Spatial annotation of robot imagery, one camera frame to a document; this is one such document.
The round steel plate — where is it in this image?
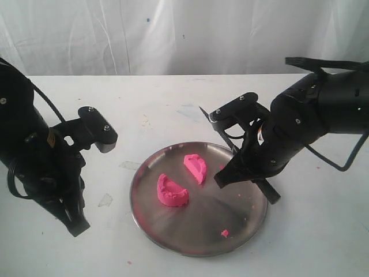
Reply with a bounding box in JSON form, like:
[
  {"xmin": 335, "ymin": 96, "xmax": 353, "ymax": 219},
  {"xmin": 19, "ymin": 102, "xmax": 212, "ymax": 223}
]
[{"xmin": 130, "ymin": 142, "xmax": 268, "ymax": 257}]

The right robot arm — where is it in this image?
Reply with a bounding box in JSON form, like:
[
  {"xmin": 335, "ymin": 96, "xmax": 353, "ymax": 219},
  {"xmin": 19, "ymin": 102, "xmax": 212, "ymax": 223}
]
[{"xmin": 208, "ymin": 57, "xmax": 368, "ymax": 187}]

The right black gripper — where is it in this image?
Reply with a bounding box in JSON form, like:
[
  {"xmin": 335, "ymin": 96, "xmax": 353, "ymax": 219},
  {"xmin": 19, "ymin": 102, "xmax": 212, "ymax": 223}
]
[{"xmin": 214, "ymin": 115, "xmax": 306, "ymax": 189}]

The black serrated knife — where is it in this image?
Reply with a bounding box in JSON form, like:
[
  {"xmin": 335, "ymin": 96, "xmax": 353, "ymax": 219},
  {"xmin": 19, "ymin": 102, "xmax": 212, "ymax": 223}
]
[{"xmin": 218, "ymin": 119, "xmax": 281, "ymax": 204}]

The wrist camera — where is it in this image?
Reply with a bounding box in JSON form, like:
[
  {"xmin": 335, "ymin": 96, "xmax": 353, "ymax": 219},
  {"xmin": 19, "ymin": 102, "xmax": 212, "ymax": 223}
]
[
  {"xmin": 207, "ymin": 92, "xmax": 269, "ymax": 132},
  {"xmin": 58, "ymin": 106, "xmax": 118, "ymax": 154}
]

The pink crumb lower right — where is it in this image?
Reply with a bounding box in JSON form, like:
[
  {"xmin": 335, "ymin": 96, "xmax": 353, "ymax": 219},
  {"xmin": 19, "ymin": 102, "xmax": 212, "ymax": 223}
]
[{"xmin": 221, "ymin": 229, "xmax": 229, "ymax": 238}]

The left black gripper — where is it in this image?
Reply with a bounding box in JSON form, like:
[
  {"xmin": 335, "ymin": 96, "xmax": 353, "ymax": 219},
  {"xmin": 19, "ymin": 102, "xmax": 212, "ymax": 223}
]
[{"xmin": 5, "ymin": 121, "xmax": 90, "ymax": 237}]

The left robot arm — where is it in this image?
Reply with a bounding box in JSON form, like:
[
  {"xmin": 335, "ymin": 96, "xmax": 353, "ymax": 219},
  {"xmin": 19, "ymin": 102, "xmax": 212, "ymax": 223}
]
[{"xmin": 1, "ymin": 59, "xmax": 90, "ymax": 237}]

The white backdrop curtain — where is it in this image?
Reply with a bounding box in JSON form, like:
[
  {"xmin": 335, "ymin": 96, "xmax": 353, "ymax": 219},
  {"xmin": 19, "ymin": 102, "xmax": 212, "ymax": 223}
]
[{"xmin": 1, "ymin": 1, "xmax": 368, "ymax": 76}]

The pink putty half piece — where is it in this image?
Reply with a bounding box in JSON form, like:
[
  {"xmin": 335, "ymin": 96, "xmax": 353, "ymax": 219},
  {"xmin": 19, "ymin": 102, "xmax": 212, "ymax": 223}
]
[{"xmin": 183, "ymin": 154, "xmax": 208, "ymax": 185}]

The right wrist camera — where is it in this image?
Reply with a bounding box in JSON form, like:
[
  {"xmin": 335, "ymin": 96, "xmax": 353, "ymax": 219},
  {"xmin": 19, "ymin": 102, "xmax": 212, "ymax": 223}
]
[{"xmin": 207, "ymin": 92, "xmax": 269, "ymax": 132}]

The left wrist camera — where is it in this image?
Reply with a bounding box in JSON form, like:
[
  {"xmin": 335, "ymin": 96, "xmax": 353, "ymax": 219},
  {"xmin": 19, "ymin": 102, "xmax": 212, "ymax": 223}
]
[{"xmin": 58, "ymin": 106, "xmax": 118, "ymax": 154}]

